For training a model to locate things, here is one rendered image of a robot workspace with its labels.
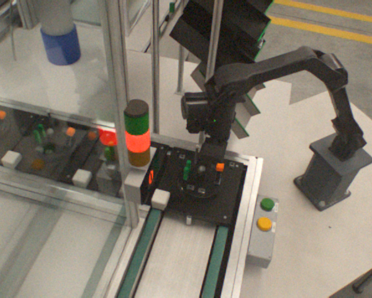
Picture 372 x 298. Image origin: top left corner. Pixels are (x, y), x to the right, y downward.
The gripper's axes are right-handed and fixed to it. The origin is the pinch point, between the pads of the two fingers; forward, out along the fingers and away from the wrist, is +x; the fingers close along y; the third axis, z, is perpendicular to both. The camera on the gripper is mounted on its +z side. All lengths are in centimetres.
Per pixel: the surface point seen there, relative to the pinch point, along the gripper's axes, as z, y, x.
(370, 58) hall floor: -107, -260, 109
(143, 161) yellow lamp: 13.3, 20.7, -11.7
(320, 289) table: -39, 18, 29
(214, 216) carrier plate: -4.3, 9.8, 18.6
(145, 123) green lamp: 12.8, 20.1, -22.9
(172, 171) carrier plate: 12.2, -2.4, 18.6
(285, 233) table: -27.4, 2.3, 29.1
